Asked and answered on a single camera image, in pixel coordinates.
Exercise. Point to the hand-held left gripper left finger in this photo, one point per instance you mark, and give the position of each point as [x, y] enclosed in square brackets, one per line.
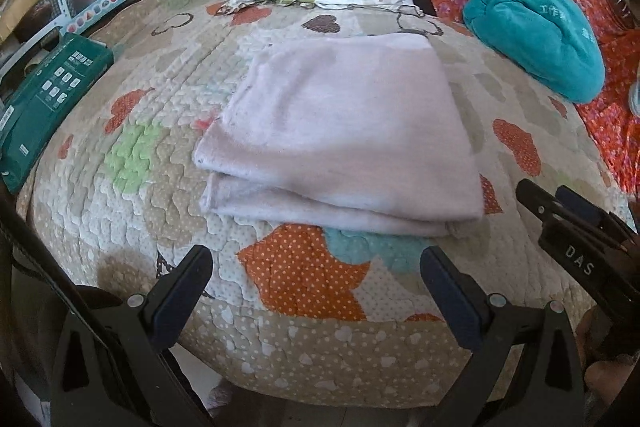
[172, 304]

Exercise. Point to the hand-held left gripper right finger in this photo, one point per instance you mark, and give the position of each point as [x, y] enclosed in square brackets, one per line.
[450, 302]

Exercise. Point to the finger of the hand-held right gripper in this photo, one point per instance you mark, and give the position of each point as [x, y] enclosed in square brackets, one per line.
[537, 202]
[585, 212]

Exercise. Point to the white towel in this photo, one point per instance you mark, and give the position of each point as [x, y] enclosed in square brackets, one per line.
[340, 122]

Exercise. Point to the person's right hand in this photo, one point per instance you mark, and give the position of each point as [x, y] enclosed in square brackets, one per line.
[610, 357]

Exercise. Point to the heart patchwork quilt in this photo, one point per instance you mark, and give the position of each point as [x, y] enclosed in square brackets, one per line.
[150, 207]

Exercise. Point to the teal plush cloth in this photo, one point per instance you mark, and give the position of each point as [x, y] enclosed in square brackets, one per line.
[540, 37]

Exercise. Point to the green cardboard box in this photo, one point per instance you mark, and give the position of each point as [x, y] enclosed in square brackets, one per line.
[45, 97]

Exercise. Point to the colourful dotted box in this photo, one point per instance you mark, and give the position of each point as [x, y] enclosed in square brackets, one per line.
[95, 12]

